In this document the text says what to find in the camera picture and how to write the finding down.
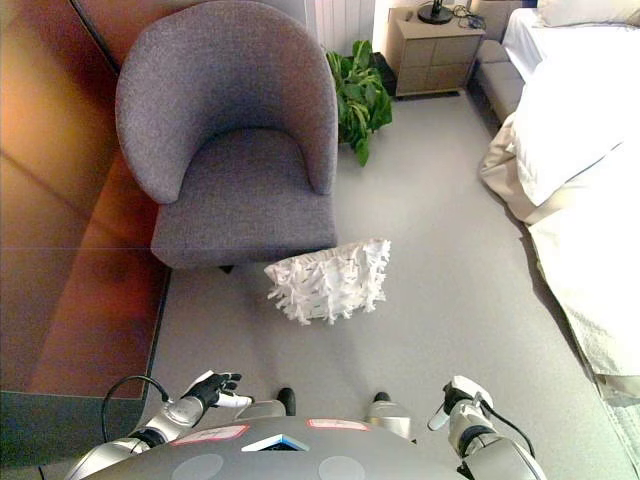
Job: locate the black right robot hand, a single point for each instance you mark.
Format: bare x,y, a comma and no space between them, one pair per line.
465,390

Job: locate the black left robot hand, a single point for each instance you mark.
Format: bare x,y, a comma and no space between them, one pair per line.
212,390

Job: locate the white fringed pillow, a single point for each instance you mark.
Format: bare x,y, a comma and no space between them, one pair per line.
327,285

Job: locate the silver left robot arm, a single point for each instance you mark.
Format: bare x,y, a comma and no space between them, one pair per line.
165,425

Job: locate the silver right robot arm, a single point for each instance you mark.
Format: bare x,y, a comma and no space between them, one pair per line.
495,450

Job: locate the white bed pillow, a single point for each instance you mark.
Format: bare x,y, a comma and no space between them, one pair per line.
590,11

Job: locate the silver left robot leg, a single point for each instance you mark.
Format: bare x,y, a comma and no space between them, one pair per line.
262,409

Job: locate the silver robot leg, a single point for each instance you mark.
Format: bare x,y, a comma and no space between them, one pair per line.
387,417
262,409

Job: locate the black left robot foot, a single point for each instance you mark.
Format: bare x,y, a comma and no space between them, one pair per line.
287,400

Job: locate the black robot foot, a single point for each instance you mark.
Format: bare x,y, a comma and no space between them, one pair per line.
287,400
381,397

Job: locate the silver right robot leg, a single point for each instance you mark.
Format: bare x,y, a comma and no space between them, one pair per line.
387,417

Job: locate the black right robot foot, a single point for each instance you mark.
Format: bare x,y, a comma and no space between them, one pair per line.
381,397

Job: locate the grey robot torso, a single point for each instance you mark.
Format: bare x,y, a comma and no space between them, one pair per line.
280,455

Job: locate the grey fabric armchair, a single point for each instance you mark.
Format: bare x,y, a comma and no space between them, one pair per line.
225,200

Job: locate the brown wooden desk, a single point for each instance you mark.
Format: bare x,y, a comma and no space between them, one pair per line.
55,200

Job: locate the bed with white duvet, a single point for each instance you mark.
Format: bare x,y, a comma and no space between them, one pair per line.
575,125

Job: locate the green leafy potted plant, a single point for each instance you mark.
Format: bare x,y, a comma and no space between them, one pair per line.
357,105

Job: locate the grey upholstered bench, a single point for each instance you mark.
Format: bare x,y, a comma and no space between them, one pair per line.
500,80

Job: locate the beige wooden nightstand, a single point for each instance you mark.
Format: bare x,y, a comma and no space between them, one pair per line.
435,55

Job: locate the black lamp base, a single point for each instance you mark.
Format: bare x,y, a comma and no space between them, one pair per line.
434,14

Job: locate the white curtain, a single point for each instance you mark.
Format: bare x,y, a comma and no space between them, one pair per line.
345,20

